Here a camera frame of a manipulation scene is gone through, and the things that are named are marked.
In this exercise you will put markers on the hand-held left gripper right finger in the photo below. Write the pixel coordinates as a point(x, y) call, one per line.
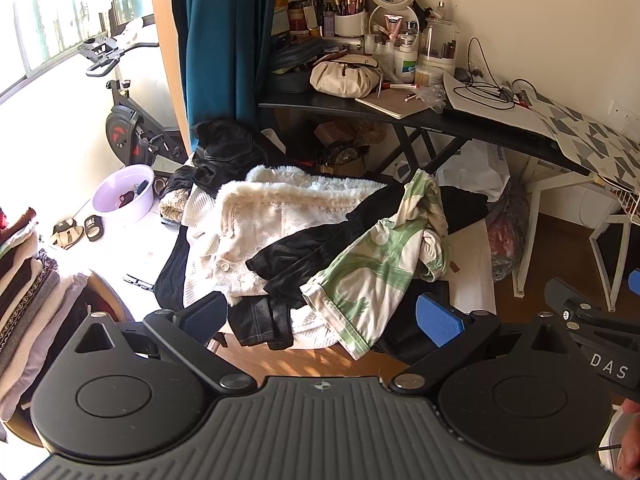
point(441, 319)

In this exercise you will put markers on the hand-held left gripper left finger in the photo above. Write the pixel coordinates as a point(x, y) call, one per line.
point(207, 316)

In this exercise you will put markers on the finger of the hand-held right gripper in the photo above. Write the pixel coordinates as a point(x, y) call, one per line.
point(559, 291)
point(635, 280)

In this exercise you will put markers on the green white patterned pants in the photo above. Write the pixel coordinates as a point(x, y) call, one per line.
point(370, 260)

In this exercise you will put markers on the stack of folded clothes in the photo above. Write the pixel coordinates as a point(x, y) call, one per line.
point(30, 300)

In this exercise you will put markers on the person's right hand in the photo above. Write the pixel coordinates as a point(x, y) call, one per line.
point(631, 435)

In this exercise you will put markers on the black stitched pants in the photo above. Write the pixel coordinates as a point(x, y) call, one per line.
point(260, 320)

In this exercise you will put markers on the black cloth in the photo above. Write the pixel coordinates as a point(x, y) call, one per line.
point(170, 270)

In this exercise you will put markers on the beige chair with wooden legs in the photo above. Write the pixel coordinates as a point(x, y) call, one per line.
point(112, 294)

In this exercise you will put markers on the black velvet garment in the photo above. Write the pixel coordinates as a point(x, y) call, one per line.
point(300, 255)

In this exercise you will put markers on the beige textured garment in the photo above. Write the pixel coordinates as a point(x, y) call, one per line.
point(172, 205)

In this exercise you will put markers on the white fluffy coat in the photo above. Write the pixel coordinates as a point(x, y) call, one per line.
point(280, 220)

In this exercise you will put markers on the brown slipper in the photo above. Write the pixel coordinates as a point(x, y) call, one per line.
point(160, 187)

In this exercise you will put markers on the dark small laundry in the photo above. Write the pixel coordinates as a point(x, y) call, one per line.
point(135, 192)

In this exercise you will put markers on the black slipper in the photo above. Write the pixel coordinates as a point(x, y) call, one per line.
point(94, 227)

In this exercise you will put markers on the white plastic bag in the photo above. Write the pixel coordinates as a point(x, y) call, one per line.
point(475, 170)

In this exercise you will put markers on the purple plastic basin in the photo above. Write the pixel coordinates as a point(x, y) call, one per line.
point(107, 205)

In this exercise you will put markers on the table with geometric patterned cover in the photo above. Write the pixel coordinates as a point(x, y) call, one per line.
point(585, 135)

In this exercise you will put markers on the beige sandal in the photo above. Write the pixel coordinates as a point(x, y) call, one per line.
point(65, 234)

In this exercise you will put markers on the black leather jacket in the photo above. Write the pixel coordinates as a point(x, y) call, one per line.
point(225, 150)

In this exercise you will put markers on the white textured board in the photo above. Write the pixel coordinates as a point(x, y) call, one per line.
point(480, 110)

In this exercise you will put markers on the black exercise bike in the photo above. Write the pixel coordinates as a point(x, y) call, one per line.
point(122, 125)

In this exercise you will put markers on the brown cardboard box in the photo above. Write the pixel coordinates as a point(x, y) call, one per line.
point(330, 132)

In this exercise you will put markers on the brown notebook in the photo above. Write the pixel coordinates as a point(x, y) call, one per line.
point(395, 105)

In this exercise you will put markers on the black desk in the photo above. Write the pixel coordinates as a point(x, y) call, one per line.
point(350, 112)

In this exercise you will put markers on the black storage case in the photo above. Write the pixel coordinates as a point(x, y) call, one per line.
point(292, 80)

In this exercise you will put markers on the clear acrylic organizer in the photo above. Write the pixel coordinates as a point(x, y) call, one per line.
point(437, 65)

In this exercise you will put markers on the white lotion bottle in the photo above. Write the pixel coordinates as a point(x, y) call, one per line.
point(405, 65)

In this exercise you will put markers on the cream pouch bag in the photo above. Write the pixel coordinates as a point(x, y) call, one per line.
point(345, 77)

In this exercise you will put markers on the teal curtain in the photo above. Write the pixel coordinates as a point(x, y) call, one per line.
point(220, 35)

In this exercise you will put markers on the white makeup brush holder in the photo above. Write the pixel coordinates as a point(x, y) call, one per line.
point(350, 25)

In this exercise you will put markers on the cluster of cosmetic items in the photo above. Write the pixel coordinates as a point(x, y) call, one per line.
point(305, 17)

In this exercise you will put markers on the white wall socket panel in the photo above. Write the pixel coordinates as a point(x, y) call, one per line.
point(620, 110)

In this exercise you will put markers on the window with dark frame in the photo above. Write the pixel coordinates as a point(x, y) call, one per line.
point(60, 10)

